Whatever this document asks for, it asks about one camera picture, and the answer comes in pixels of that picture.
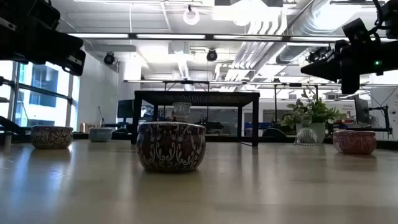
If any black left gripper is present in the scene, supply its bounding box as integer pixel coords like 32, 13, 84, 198
0, 0, 86, 77

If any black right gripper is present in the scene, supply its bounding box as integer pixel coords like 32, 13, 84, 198
300, 17, 398, 95

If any clear glass candlestick holder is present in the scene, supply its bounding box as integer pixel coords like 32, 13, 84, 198
172, 101, 192, 123
294, 119, 319, 146

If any blue patterned candle tin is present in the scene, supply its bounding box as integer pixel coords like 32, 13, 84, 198
88, 127, 113, 143

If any maroon patterned candle tin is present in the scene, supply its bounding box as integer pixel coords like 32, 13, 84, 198
30, 125, 74, 150

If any pink patterned candle tin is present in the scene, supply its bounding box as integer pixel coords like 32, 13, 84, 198
332, 130, 377, 156

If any dark purple patterned candle tin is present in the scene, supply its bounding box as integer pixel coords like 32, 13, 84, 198
136, 121, 207, 173

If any black computer monitor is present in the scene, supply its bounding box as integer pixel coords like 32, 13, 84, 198
354, 96, 371, 125
117, 99, 134, 119

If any green plant in white pot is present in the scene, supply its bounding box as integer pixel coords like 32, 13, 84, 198
280, 89, 345, 144

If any long ceiling light bar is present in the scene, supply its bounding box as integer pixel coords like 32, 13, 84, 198
67, 32, 398, 43
123, 79, 398, 88

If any black office chair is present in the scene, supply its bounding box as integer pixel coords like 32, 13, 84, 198
262, 127, 289, 138

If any black perforated metal shelf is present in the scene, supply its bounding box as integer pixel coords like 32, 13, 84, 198
131, 90, 261, 147

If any silver ventilation duct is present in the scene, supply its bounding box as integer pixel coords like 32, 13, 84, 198
275, 0, 383, 65

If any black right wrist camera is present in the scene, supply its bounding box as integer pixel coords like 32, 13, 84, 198
381, 0, 398, 30

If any white ring light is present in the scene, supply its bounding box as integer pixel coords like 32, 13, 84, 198
182, 7, 200, 26

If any black metal table frame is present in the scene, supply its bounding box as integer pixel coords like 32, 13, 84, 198
0, 115, 398, 151

